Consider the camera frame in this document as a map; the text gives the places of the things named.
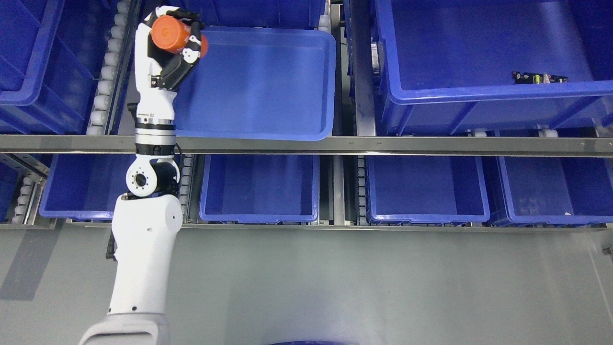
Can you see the large blue bin right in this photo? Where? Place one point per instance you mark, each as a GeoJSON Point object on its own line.
{"type": "Point", "coordinates": [446, 65]}

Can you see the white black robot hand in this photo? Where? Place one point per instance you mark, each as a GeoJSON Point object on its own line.
{"type": "Point", "coordinates": [158, 74]}

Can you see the orange cylindrical capacitor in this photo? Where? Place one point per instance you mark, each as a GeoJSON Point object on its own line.
{"type": "Point", "coordinates": [170, 34]}

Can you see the small black electronic part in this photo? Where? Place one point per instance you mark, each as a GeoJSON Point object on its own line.
{"type": "Point", "coordinates": [536, 78]}

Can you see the lower blue bin far right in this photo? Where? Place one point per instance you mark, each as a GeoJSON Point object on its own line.
{"type": "Point", "coordinates": [535, 191]}

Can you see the white roller track left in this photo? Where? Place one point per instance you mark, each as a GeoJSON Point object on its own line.
{"type": "Point", "coordinates": [106, 102]}

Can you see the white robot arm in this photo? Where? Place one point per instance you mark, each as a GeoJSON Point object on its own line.
{"type": "Point", "coordinates": [145, 224]}

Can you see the blue bin top centre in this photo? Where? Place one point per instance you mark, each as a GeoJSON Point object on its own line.
{"type": "Point", "coordinates": [278, 14]}

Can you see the steel shelf front rail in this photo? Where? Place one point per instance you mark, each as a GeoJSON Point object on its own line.
{"type": "Point", "coordinates": [333, 145]}

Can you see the blue bin top left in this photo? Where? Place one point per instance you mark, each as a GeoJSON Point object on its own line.
{"type": "Point", "coordinates": [51, 55]}

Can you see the lower blue bin right centre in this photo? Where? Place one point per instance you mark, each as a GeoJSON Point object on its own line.
{"type": "Point", "coordinates": [435, 190]}

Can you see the shallow blue tray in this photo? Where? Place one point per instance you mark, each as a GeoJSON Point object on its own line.
{"type": "Point", "coordinates": [260, 83]}

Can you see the lower blue bin far left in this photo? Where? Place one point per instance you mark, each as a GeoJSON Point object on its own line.
{"type": "Point", "coordinates": [84, 186]}

